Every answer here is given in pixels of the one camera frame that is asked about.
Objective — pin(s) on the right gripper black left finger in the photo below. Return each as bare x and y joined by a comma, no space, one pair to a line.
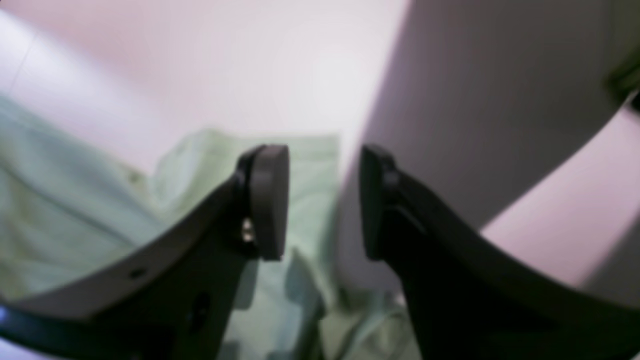
172,299

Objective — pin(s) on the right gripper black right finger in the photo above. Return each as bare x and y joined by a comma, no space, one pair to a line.
469,300

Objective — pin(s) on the green T-shirt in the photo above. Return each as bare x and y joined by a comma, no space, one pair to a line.
68,209

